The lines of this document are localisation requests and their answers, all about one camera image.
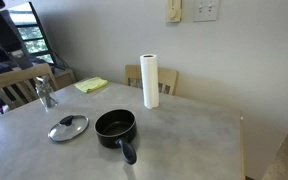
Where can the wooden chair at wall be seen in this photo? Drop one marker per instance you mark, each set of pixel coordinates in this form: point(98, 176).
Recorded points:
point(167, 78)

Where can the wooden chair at left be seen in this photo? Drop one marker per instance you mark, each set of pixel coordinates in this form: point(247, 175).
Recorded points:
point(16, 87)

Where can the glass jar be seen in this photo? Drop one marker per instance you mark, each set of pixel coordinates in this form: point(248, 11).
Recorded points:
point(45, 92)

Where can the black ladder shelf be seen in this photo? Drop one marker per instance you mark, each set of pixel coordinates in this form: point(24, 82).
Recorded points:
point(23, 39)

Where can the beige wall thermostat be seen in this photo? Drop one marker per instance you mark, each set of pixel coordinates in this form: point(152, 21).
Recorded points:
point(174, 11)

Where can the white light switch plate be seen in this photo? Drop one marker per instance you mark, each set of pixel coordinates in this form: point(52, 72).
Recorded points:
point(205, 10)

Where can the white paper towel roll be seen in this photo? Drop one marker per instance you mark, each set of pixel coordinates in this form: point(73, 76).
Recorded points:
point(149, 73)

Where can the glass lid with black knob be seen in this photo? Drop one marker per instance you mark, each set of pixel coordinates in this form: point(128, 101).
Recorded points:
point(68, 128)

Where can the black pot with handle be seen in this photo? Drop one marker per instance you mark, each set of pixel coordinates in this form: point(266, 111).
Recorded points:
point(117, 129)

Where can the yellow cloth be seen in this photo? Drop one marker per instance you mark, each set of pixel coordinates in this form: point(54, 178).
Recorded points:
point(91, 84)

